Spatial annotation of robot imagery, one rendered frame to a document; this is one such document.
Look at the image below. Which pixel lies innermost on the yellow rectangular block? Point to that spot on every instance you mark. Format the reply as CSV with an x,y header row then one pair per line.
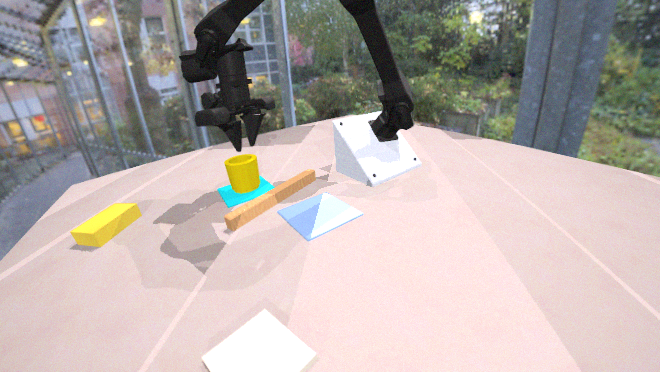
x,y
103,227

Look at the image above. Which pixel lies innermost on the light brown wooden bar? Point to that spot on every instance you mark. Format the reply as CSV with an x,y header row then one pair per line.
x,y
245,213

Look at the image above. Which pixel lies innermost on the yellow cup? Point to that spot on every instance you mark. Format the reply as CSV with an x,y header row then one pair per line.
x,y
243,173

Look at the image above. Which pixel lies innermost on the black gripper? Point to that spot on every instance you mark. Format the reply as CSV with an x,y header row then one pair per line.
x,y
236,95

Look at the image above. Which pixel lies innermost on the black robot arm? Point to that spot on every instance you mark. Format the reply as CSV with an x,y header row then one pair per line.
x,y
215,29

